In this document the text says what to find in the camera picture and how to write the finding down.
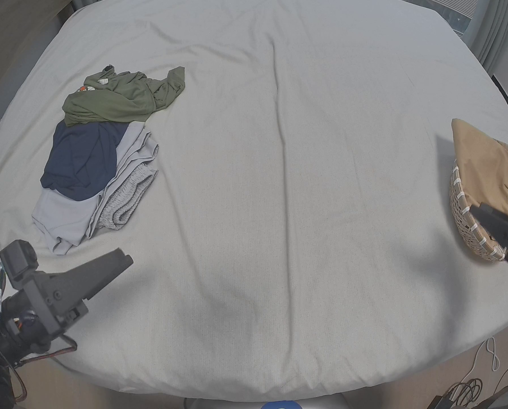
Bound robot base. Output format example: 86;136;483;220
183;392;352;409

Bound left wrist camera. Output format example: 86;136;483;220
0;240;40;281

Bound white cable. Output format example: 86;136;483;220
467;337;501;399

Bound tan shorts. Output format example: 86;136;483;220
451;118;508;225

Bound black power adapter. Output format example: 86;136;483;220
428;395;463;409

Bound green garment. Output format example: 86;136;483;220
62;64;186;128

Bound black cable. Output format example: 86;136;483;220
448;377;484;409

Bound dark blue garment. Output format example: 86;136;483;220
40;122;131;201

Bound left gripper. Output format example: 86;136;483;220
3;247;134;349

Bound round woven basket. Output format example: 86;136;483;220
449;160;508;263

